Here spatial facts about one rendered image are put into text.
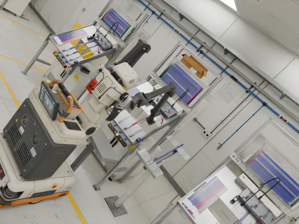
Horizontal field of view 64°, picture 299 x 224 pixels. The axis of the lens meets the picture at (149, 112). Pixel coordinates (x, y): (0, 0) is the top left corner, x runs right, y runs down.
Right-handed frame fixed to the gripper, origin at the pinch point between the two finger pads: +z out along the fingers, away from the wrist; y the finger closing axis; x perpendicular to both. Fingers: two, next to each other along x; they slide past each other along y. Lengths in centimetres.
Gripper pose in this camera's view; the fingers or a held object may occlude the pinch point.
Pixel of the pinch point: (149, 124)
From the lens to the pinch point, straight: 280.1
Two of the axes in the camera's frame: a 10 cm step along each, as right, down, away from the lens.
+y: -5.9, -7.0, 4.0
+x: -7.8, 3.8, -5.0
